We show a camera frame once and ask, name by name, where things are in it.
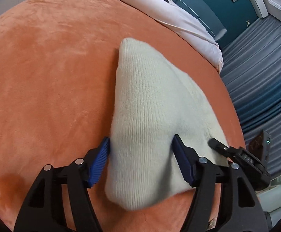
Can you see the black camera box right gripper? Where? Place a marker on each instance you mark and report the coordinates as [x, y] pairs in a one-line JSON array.
[[260, 147]]

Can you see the orange plush blanket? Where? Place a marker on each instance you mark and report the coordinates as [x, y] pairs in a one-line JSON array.
[[58, 61]]

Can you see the cream knitted sweater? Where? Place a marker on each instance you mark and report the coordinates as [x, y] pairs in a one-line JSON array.
[[154, 100]]

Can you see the pale pink duvet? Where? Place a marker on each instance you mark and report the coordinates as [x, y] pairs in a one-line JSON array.
[[184, 25]]

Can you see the blue upholstered headboard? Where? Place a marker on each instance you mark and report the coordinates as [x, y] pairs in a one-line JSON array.
[[201, 11]]

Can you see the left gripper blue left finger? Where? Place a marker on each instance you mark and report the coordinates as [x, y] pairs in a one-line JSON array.
[[96, 161]]

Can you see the blue grey curtain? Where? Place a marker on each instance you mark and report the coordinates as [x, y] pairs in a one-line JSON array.
[[252, 76]]

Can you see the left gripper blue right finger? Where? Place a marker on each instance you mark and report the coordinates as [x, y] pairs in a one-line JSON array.
[[186, 159]]

